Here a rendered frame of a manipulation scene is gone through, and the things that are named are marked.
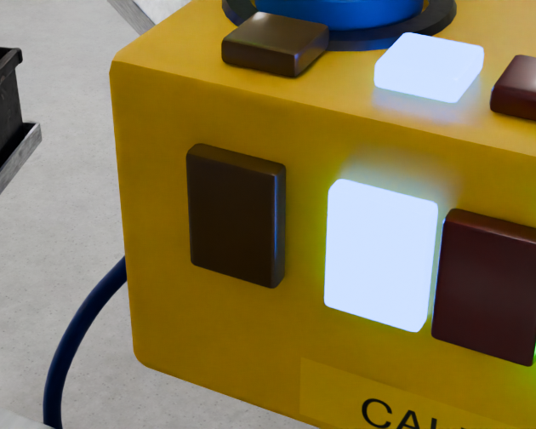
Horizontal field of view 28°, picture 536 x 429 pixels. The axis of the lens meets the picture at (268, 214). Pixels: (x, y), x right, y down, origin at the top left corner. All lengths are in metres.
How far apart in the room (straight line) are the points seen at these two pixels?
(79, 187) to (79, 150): 0.16
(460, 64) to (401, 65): 0.01
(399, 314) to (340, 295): 0.01
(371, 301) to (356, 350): 0.02
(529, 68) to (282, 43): 0.05
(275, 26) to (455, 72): 0.04
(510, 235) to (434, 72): 0.04
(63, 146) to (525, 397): 2.19
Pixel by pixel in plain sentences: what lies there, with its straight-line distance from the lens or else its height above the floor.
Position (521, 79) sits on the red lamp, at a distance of 0.21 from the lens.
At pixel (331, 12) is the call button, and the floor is 1.08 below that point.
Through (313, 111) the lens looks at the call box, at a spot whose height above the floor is 1.07.
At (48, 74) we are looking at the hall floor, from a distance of 2.73.
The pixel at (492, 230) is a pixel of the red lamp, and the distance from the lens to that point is 0.21.
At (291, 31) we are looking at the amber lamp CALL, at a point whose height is 1.08.
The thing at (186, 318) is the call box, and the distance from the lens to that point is 0.26.
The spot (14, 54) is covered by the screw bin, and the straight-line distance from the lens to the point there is 0.71.
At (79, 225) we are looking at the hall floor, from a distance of 2.13.
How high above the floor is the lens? 1.17
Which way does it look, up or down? 33 degrees down
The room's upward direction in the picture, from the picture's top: straight up
